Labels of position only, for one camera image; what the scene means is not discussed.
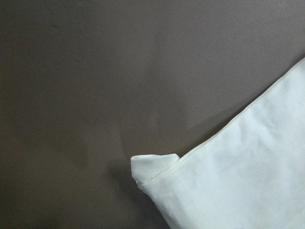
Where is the cream long-sleeve Twinkle shirt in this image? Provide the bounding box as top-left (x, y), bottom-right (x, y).
top-left (131, 61), bottom-right (305, 229)

